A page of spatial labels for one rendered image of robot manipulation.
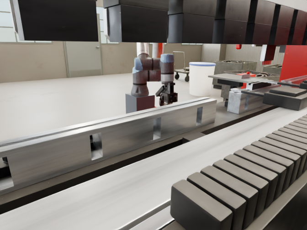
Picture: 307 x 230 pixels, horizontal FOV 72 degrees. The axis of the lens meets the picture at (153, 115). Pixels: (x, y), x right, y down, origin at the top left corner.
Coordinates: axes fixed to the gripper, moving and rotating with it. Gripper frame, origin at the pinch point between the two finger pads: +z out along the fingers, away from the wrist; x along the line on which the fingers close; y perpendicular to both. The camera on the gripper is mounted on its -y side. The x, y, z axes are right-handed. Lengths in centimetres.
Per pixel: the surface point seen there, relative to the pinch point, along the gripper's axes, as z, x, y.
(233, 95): -15.6, 10.4, 40.0
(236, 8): -48, -3, 50
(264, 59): -31, 31, 40
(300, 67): -24, 118, 14
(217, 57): -40, 738, -671
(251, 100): -12.6, 20.7, 42.1
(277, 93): -20, 1, 65
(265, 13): -49, 19, 47
